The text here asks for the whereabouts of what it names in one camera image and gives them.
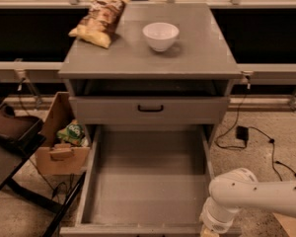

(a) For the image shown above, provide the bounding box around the grey top drawer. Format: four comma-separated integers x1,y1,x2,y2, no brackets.
69,97,229,124

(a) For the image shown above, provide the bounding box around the grey drawer cabinet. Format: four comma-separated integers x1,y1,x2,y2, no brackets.
59,3,241,139

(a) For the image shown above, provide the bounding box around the wooden board corner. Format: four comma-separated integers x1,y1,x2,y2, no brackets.
274,213,296,237

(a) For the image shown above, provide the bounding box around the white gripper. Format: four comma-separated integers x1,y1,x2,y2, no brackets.
199,197,240,237

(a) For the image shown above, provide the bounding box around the white bowl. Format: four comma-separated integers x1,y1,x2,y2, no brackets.
142,23,180,51

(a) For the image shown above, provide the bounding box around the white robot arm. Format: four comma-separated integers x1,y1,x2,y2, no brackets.
200,168,296,234

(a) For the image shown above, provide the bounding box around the brown yellow chip bag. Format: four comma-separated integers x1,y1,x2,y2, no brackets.
68,0,131,48

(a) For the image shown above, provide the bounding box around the black tray on table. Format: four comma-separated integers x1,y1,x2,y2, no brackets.
0,104,43,148

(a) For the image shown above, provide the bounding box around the grey drawer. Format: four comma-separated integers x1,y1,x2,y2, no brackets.
69,97,229,124
60,125,213,237

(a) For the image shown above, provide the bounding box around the green snack bag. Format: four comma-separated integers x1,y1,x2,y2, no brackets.
56,119,85,146

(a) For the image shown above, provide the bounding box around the cardboard box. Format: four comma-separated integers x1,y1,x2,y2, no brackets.
35,92,90,175

